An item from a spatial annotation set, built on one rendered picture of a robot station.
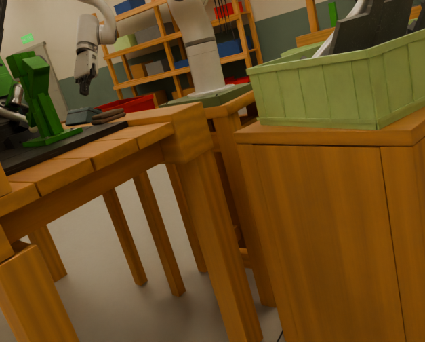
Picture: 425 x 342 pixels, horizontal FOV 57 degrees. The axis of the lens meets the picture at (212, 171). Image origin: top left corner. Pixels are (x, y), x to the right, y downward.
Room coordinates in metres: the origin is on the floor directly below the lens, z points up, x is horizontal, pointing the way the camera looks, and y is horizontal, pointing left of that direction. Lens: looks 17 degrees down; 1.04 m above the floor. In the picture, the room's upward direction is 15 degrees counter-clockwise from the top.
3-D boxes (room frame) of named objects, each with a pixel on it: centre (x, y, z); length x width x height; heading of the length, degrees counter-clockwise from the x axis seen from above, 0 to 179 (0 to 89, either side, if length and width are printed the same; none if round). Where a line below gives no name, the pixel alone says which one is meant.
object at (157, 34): (7.33, 0.07, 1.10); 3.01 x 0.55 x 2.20; 54
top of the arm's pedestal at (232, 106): (1.55, -0.08, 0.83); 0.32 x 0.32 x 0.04; 51
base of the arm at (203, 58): (1.55, -0.08, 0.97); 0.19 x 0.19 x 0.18
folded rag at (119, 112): (1.36, 0.30, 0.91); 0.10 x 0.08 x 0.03; 129
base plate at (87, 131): (1.45, 0.76, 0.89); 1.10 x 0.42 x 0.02; 47
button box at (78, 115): (1.53, 0.42, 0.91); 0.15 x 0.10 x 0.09; 47
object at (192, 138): (1.65, 0.57, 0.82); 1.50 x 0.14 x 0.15; 47
